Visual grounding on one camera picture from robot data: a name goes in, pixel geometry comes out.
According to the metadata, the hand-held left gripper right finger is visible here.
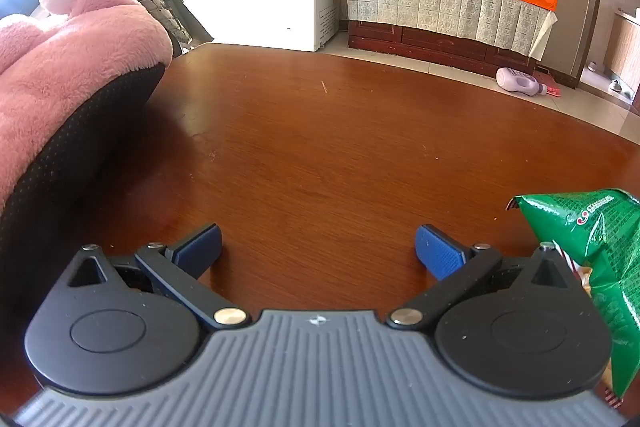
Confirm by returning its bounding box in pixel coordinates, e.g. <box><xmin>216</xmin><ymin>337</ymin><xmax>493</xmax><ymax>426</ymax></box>
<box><xmin>386</xmin><ymin>224</ymin><xmax>585</xmax><ymax>332</ymax></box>

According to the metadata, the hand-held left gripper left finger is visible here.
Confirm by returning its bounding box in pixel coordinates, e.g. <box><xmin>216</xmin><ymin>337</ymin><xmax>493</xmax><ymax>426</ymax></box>
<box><xmin>65</xmin><ymin>223</ymin><xmax>252</xmax><ymax>332</ymax></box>

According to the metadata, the green snack bag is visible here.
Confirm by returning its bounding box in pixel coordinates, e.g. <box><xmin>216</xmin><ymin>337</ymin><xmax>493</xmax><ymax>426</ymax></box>
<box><xmin>506</xmin><ymin>189</ymin><xmax>640</xmax><ymax>410</ymax></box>

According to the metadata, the purple detergent bottle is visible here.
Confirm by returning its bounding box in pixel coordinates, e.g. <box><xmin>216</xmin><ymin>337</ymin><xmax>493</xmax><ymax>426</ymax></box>
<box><xmin>496</xmin><ymin>67</ymin><xmax>548</xmax><ymax>96</ymax></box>

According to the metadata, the dark wooden television cabinet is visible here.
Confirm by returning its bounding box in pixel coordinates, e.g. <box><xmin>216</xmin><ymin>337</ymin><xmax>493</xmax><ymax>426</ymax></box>
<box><xmin>347</xmin><ymin>19</ymin><xmax>538</xmax><ymax>78</ymax></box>

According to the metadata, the white lace cloth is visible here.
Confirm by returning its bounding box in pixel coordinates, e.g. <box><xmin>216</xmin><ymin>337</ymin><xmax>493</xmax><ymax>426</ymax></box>
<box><xmin>343</xmin><ymin>0</ymin><xmax>558</xmax><ymax>60</ymax></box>

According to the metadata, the wooden kitchen cabinet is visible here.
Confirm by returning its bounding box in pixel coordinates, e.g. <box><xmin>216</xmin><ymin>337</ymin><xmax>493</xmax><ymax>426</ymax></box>
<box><xmin>602</xmin><ymin>9</ymin><xmax>640</xmax><ymax>100</ymax></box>

